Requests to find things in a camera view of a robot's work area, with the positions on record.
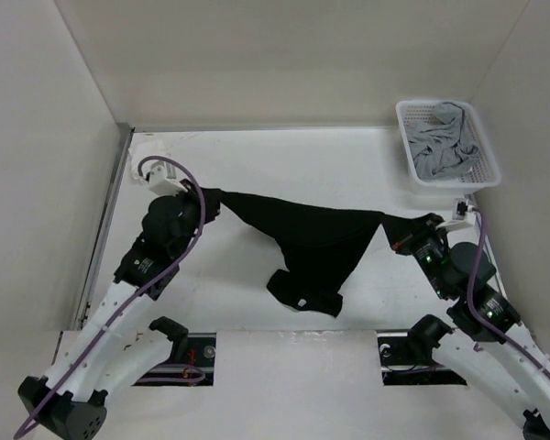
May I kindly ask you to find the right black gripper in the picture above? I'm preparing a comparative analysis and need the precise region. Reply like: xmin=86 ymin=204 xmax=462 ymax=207
xmin=378 ymin=211 xmax=451 ymax=298

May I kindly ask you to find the black tank top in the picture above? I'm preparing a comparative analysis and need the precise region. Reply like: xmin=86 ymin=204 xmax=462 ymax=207
xmin=220 ymin=191 xmax=444 ymax=317

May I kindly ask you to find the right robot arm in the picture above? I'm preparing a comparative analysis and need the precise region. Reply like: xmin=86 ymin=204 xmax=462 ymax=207
xmin=384 ymin=214 xmax=550 ymax=439

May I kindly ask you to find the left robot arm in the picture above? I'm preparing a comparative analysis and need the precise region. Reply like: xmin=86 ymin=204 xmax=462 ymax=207
xmin=14 ymin=180 xmax=221 ymax=439

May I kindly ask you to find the folded white tank top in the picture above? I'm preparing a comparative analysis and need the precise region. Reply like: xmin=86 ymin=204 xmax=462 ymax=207
xmin=128 ymin=139 xmax=171 ymax=185

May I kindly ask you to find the grey tank top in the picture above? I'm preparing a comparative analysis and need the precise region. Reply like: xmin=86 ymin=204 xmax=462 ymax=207
xmin=405 ymin=102 xmax=479 ymax=181

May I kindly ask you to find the white plastic basket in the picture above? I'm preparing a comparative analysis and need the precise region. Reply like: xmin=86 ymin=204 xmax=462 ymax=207
xmin=395 ymin=99 xmax=501 ymax=197

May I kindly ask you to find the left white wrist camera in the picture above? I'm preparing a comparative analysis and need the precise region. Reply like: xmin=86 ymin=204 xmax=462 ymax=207
xmin=144 ymin=156 xmax=185 ymax=196

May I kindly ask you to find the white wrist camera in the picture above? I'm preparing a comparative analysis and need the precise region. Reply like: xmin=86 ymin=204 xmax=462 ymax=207
xmin=436 ymin=198 xmax=478 ymax=232
xmin=144 ymin=156 xmax=185 ymax=196

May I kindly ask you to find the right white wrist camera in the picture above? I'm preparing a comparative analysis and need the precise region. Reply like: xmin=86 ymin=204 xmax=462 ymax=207
xmin=436 ymin=198 xmax=478 ymax=232

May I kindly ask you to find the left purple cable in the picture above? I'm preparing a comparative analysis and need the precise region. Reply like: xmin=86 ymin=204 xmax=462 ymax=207
xmin=13 ymin=156 xmax=207 ymax=439

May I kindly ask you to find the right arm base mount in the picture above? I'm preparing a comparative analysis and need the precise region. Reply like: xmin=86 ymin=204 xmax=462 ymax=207
xmin=378 ymin=332 xmax=467 ymax=386

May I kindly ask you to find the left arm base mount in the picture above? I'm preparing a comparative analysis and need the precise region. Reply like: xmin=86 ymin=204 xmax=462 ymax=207
xmin=136 ymin=333 xmax=217 ymax=387

